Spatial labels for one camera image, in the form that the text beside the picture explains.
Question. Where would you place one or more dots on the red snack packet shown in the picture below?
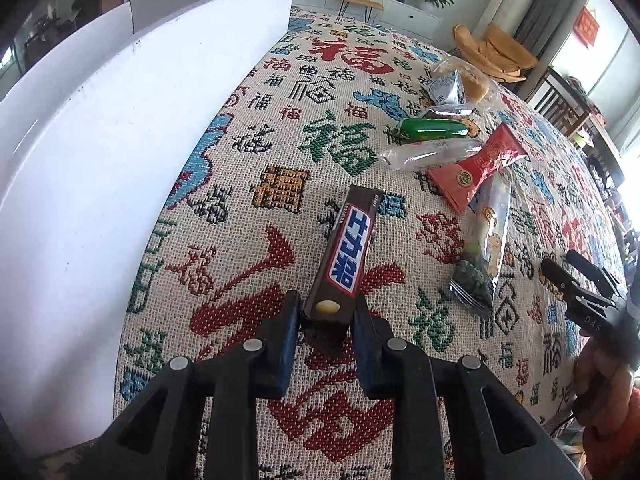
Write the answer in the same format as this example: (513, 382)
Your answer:
(475, 170)

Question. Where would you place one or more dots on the person's right hand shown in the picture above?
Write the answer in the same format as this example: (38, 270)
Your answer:
(602, 390)

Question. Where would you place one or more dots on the printed woven blanket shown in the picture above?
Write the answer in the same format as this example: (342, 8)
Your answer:
(240, 260)

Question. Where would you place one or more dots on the white low cabinet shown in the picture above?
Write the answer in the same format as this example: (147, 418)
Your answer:
(400, 15)

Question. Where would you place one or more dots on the wooden bench with metal legs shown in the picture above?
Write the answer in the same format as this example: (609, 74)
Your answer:
(357, 2)

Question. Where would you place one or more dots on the red wall hanging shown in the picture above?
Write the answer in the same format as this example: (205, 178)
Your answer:
(586, 27)

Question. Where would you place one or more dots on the brown chocolate bar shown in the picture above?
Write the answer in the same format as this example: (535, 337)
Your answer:
(345, 250)

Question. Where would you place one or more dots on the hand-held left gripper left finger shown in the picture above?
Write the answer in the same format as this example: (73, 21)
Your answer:
(287, 340)

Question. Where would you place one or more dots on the white board panel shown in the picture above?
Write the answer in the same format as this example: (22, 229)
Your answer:
(100, 160)

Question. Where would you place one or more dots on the green sausage packet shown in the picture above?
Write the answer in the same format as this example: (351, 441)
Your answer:
(435, 129)

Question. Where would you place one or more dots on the clear brown sausage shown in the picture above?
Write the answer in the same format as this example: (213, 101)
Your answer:
(430, 155)

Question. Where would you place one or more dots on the dark wooden chair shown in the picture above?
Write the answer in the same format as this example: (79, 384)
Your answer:
(560, 100)

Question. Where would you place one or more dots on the silver snack packet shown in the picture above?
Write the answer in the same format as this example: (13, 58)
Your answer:
(442, 87)

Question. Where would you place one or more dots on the grey curtain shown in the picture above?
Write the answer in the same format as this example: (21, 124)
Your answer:
(555, 15)

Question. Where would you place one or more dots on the bread in clear bag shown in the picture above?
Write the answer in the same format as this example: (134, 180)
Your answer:
(475, 85)

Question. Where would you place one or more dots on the blue green snack packet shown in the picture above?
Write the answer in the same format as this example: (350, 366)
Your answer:
(487, 240)

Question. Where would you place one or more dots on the person's orange clothing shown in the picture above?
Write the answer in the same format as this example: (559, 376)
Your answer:
(617, 452)

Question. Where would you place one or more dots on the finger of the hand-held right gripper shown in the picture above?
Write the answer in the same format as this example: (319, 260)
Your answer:
(557, 277)
(592, 270)

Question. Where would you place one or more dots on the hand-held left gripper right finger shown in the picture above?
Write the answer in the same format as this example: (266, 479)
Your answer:
(362, 340)

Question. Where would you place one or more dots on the orange lounge chair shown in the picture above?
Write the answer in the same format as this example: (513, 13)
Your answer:
(505, 52)

